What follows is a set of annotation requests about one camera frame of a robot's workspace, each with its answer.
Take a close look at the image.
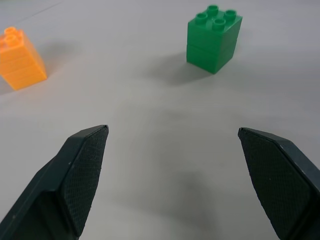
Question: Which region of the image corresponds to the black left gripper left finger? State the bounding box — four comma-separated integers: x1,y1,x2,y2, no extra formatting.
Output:
0,124,110,240

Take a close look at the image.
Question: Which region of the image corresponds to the orange toy brick stack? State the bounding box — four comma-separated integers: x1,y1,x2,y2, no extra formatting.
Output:
0,26,48,91

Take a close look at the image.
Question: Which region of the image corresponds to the green toy brick stack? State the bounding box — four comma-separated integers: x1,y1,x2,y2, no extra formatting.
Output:
185,4,244,75

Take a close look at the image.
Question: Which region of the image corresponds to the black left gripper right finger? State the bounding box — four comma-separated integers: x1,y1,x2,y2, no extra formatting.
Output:
237,127,320,240

